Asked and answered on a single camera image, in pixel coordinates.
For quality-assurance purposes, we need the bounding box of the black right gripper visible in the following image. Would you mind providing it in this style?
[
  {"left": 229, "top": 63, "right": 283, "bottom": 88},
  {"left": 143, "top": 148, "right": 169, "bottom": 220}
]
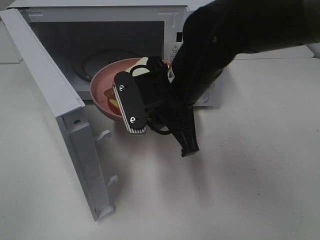
[{"left": 133, "top": 57, "right": 199, "bottom": 157}]

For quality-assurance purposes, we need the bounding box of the round door release button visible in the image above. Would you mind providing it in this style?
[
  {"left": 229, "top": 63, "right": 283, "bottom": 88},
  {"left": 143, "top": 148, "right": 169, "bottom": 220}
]
[{"left": 197, "top": 92, "right": 210, "bottom": 104}]

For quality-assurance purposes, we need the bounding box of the sandwich with lettuce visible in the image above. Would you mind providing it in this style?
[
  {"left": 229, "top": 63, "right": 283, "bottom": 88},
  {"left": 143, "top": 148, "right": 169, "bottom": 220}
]
[{"left": 104, "top": 57, "right": 150, "bottom": 116}]

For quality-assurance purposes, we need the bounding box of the pink round plate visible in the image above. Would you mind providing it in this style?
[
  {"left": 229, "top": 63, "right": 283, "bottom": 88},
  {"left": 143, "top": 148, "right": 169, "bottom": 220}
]
[{"left": 90, "top": 57, "right": 170, "bottom": 121}]

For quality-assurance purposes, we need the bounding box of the white microwave door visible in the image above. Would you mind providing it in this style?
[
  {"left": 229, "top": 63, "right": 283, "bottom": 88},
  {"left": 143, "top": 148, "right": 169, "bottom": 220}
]
[{"left": 0, "top": 8, "right": 118, "bottom": 221}]

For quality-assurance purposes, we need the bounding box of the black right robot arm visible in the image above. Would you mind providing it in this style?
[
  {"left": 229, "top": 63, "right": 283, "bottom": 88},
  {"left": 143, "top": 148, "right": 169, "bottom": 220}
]
[{"left": 124, "top": 0, "right": 320, "bottom": 156}]

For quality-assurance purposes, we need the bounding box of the white warning label sticker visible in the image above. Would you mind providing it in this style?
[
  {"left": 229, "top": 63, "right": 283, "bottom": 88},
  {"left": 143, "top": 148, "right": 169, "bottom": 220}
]
[{"left": 169, "top": 43, "right": 180, "bottom": 62}]

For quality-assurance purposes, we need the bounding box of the glass microwave turntable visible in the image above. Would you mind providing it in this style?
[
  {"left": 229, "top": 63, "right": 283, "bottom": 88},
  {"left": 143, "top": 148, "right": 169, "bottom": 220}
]
[{"left": 71, "top": 48, "right": 140, "bottom": 83}]

